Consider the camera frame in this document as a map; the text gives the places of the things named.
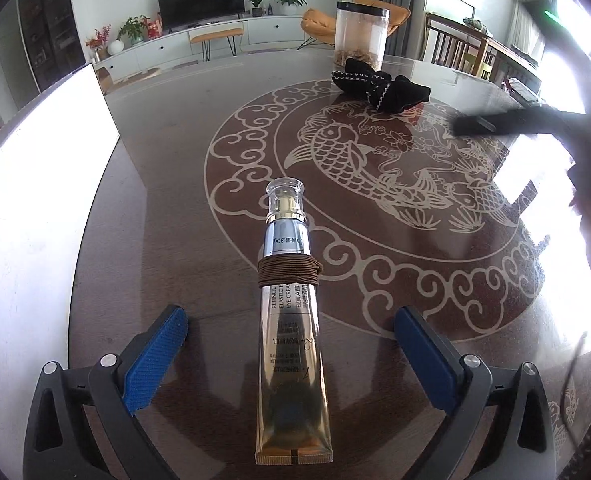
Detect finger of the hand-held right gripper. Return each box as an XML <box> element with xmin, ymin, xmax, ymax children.
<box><xmin>453</xmin><ymin>107</ymin><xmax>591</xmax><ymax>137</ymax></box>

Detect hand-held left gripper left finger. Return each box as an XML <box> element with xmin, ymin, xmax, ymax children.
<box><xmin>23</xmin><ymin>304</ymin><xmax>190</xmax><ymax>480</ymax></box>

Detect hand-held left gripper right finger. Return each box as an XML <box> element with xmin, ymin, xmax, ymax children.
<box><xmin>393</xmin><ymin>305</ymin><xmax>559</xmax><ymax>480</ymax></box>

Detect gold cream tube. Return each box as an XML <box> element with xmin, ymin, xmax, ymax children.
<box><xmin>253</xmin><ymin>177</ymin><xmax>335</xmax><ymax>465</ymax></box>

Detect black bow with white stitching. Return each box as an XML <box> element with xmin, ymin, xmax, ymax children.
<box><xmin>331</xmin><ymin>57</ymin><xmax>432</xmax><ymax>113</ymax></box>

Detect white board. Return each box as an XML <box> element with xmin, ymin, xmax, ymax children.
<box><xmin>0</xmin><ymin>62</ymin><xmax>121</xmax><ymax>480</ymax></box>

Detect clear jar with black lid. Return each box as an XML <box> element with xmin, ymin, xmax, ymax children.
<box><xmin>333</xmin><ymin>1</ymin><xmax>391</xmax><ymax>72</ymax></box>

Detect orange lounge chair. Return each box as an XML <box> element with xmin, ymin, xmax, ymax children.
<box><xmin>301</xmin><ymin>0</ymin><xmax>411</xmax><ymax>51</ymax></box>

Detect white television cabinet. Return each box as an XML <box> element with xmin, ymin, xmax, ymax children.
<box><xmin>93</xmin><ymin>12</ymin><xmax>336</xmax><ymax>83</ymax></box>

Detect orange stool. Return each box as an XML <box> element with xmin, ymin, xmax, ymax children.
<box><xmin>190</xmin><ymin>25</ymin><xmax>245</xmax><ymax>62</ymax></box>

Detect red flowers in white vase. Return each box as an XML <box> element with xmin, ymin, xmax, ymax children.
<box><xmin>84</xmin><ymin>26</ymin><xmax>125</xmax><ymax>61</ymax></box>

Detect bushy potted plant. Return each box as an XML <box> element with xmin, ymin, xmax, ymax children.
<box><xmin>117</xmin><ymin>16</ymin><xmax>149</xmax><ymax>43</ymax></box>

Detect flat screen television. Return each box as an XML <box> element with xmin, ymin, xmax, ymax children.
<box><xmin>156</xmin><ymin>0</ymin><xmax>245</xmax><ymax>31</ymax></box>

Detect dark display cabinet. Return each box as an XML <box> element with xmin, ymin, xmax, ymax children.
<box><xmin>16</xmin><ymin>0</ymin><xmax>86</xmax><ymax>111</ymax></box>

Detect brown hair tie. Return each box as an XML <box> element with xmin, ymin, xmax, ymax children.
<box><xmin>256</xmin><ymin>256</ymin><xmax>323</xmax><ymax>288</ymax></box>

